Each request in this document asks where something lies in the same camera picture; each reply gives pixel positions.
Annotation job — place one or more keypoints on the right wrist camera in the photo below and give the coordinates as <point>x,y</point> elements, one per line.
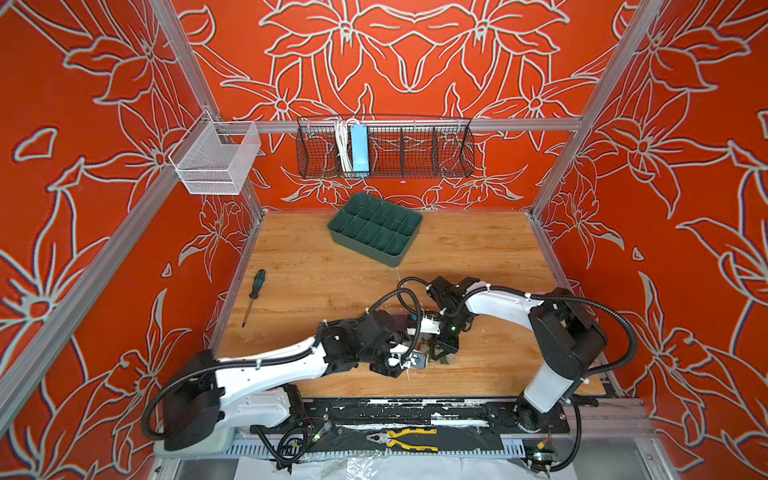
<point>423,326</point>

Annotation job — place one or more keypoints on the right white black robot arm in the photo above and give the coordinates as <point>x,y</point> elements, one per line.
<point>567,334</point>

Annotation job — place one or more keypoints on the black wire wall basket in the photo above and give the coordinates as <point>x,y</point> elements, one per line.
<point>400,147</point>

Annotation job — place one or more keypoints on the light blue box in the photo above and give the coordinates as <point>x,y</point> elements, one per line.
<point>360,150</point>

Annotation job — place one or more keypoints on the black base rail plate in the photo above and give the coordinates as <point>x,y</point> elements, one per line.
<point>493,413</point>

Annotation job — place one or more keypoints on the green handled screwdriver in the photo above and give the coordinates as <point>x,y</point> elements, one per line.
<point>256,287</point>

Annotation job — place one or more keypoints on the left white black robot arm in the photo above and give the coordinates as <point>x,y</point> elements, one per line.
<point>208,394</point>

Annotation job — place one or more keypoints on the yellow handled pliers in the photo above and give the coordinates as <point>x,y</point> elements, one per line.
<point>394,439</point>

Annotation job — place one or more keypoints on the green divided organizer tray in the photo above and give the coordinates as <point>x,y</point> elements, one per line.
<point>375,228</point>

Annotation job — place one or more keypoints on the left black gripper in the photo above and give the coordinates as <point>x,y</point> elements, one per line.
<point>383,365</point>

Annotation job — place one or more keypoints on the beige brown argyle sock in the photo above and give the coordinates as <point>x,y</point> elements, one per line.
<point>433,353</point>

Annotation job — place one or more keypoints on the white mesh wall basket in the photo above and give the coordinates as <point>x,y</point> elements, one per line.
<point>215,157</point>

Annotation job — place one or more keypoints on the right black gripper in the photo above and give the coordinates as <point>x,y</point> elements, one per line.
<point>446,346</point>

